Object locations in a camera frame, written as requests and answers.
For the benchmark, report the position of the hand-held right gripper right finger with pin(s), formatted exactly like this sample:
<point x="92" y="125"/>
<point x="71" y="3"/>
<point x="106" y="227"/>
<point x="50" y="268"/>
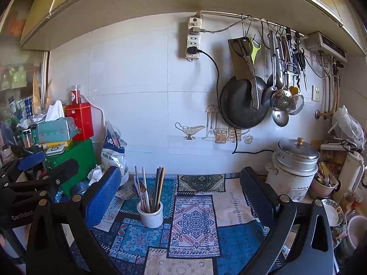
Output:
<point x="258" y="199"/>

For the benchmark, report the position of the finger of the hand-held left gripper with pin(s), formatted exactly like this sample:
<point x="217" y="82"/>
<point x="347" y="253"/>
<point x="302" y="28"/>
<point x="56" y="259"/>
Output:
<point x="68" y="166"/>
<point x="31" y="160"/>

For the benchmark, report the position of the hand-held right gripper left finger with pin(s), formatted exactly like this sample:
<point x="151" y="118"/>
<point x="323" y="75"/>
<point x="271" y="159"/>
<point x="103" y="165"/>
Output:
<point x="103" y="196"/>

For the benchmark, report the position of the grey chopstick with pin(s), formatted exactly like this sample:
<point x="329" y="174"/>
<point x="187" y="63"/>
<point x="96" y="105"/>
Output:
<point x="143" y="173"/>
<point x="138" y="177"/>

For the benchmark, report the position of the gold spoon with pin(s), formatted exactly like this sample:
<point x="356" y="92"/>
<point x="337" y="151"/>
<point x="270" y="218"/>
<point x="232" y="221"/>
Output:
<point x="142" y="188"/>

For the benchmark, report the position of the white ceramic cup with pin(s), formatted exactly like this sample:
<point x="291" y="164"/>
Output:
<point x="152" y="217"/>

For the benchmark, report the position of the wooden chopstick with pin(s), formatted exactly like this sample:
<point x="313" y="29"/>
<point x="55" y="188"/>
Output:
<point x="162" y="177"/>

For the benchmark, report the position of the green box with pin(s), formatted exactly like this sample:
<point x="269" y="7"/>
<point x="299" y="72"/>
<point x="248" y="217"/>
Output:
<point x="80" y="160"/>

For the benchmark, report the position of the crumpled white tissue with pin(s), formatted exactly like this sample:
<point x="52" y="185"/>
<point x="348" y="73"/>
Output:
<point x="96" y="174"/>

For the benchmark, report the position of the yellow flat box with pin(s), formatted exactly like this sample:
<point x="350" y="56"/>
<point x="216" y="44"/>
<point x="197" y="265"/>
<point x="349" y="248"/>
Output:
<point x="57" y="144"/>

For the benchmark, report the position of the teal tissue box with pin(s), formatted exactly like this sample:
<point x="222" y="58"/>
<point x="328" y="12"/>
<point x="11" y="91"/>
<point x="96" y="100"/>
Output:
<point x="56" y="133"/>

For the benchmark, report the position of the white rice cooker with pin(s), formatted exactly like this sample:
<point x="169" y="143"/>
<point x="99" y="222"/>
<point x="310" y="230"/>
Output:
<point x="289" y="179"/>

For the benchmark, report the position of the printed white plastic bag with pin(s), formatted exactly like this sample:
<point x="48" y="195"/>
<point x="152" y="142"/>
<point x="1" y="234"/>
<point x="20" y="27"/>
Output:
<point x="113" y="154"/>

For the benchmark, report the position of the red tin box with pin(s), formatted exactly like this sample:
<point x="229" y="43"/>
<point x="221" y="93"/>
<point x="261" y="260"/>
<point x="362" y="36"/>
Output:
<point x="81" y="120"/>

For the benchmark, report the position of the metal pot lid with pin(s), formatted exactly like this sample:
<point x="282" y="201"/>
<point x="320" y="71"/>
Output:
<point x="298" y="152"/>

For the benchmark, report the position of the pink bowl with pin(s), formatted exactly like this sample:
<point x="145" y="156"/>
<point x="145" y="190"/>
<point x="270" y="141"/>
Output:
<point x="321" y="191"/>

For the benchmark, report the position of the patterned patchwork mat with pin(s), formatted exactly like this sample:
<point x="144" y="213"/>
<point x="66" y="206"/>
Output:
<point x="195" y="220"/>

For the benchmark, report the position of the red can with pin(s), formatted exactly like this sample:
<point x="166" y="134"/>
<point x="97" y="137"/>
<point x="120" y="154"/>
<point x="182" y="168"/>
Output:
<point x="75" y="96"/>

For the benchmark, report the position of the patterned ceramic bowl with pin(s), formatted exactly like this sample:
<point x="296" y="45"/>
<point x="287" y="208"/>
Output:
<point x="332" y="212"/>

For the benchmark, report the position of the metal ladle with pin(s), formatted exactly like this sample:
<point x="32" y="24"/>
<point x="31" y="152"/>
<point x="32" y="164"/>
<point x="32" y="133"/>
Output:
<point x="280" y="119"/>

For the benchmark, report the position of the glass door cabinet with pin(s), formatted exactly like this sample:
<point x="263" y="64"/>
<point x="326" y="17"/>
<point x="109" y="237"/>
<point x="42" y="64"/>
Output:
<point x="17" y="77"/>

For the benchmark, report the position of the black wok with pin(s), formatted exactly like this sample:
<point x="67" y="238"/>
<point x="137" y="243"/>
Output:
<point x="238" y="111"/>

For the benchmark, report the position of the cream thermos jug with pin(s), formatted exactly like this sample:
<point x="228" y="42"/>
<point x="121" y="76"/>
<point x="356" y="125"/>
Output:
<point x="351" y="174"/>

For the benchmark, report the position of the metal slotted skimmer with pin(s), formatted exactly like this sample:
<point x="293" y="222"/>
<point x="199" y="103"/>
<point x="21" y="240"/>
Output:
<point x="281" y="100"/>

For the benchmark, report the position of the mesh strainer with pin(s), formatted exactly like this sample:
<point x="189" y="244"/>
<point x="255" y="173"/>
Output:
<point x="296" y="103"/>

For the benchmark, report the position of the white bucket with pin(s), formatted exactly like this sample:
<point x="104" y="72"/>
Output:
<point x="357" y="235"/>

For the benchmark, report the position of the beige water pipe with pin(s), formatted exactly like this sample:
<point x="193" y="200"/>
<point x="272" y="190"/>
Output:
<point x="324" y="115"/>

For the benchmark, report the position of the thin hanging knife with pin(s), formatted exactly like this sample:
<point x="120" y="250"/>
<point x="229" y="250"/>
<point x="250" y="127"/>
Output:
<point x="305" y="80"/>

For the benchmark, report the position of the small black scissors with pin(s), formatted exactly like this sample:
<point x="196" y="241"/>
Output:
<point x="300" y="58"/>

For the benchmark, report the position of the green peeler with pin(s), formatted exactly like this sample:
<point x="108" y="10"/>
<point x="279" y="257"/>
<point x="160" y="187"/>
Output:
<point x="253" y="50"/>

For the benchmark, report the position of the beige water heater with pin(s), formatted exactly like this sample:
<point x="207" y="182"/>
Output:
<point x="324" y="44"/>

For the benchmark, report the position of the white power strip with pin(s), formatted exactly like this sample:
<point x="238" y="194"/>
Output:
<point x="192" y="40"/>

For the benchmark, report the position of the white wall outlet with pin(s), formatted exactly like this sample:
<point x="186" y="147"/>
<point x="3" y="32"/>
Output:
<point x="316" y="93"/>

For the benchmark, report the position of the metal hanging rail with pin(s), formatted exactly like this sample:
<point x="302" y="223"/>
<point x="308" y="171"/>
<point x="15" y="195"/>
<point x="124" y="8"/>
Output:
<point x="223" y="13"/>

